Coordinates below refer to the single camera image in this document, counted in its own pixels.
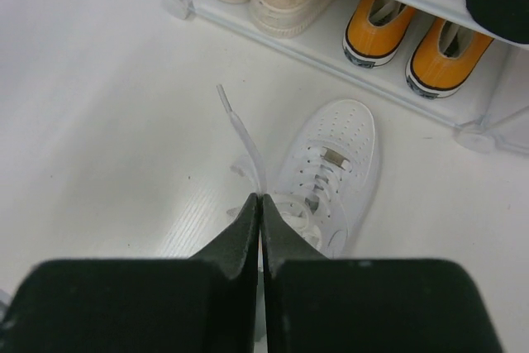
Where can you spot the orange canvas sneaker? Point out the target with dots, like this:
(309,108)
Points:
(375,32)
(444,59)

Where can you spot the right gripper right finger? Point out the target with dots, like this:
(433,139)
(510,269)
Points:
(315,304)

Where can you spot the white plastic shoe cabinet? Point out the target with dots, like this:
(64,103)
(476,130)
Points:
(489,110)

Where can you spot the white sneaker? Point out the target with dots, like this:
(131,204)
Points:
(328,177)

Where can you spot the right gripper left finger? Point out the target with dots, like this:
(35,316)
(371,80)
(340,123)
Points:
(205,303)

